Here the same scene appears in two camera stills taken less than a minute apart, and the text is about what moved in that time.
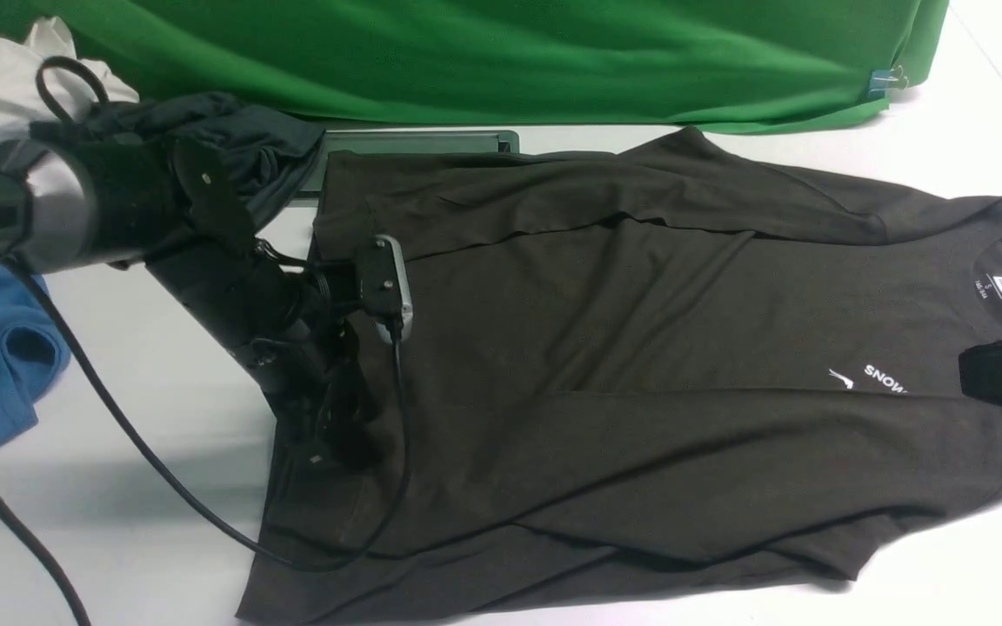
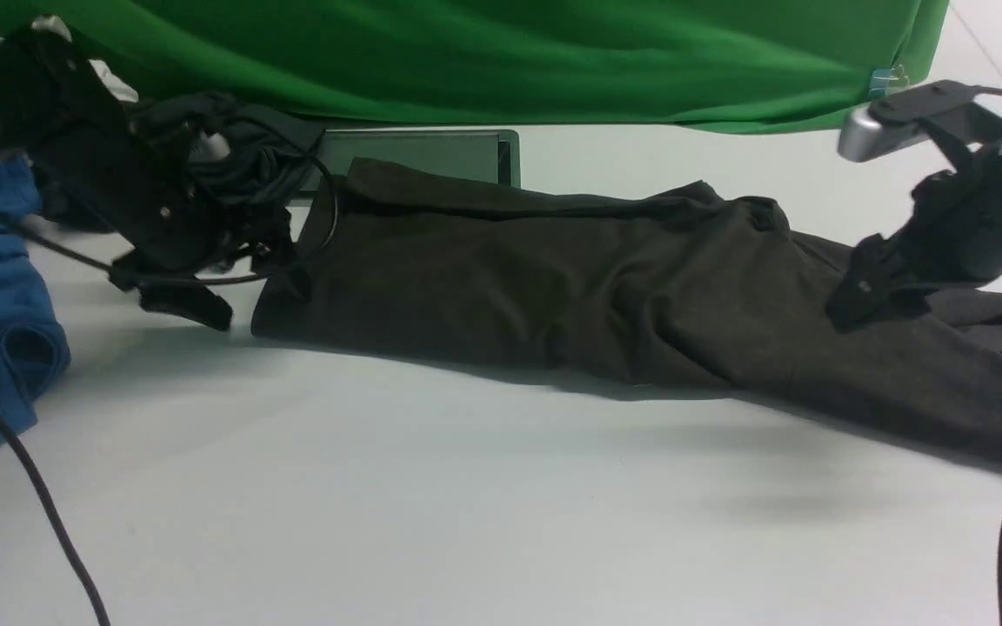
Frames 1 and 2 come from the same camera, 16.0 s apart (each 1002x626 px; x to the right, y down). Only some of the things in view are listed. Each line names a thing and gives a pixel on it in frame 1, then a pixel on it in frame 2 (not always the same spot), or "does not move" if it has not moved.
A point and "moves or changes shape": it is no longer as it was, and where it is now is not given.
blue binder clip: x=884 y=81 does not move
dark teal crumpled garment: x=269 y=154 does not move
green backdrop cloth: x=678 y=65 does not move
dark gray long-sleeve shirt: x=636 y=363 moves or changes shape
